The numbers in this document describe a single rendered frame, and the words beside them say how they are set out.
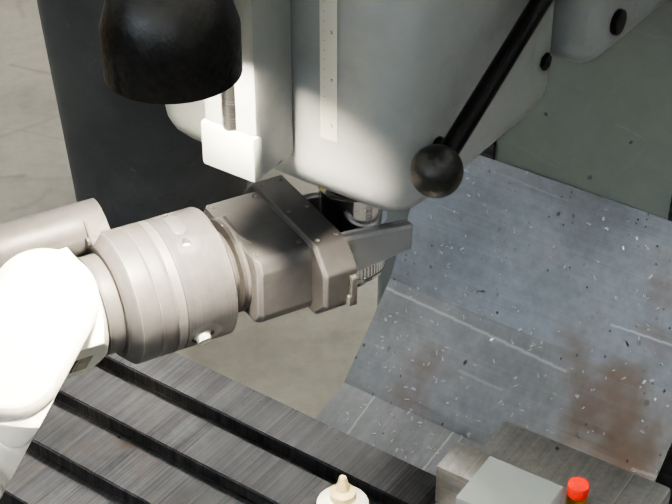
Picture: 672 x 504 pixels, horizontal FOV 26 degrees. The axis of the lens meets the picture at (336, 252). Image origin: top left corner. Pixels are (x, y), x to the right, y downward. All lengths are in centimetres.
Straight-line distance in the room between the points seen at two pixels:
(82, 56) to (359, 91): 215
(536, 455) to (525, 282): 24
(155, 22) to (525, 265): 73
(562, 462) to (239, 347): 174
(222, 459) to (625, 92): 48
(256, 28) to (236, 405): 60
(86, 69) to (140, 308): 208
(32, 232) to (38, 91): 290
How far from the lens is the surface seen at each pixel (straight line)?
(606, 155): 134
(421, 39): 81
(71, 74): 301
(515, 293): 139
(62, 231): 94
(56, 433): 134
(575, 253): 137
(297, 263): 94
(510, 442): 121
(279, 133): 86
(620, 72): 130
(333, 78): 83
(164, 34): 72
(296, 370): 282
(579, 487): 109
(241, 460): 129
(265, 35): 82
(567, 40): 98
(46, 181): 345
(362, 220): 98
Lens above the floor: 179
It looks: 35 degrees down
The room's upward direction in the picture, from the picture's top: straight up
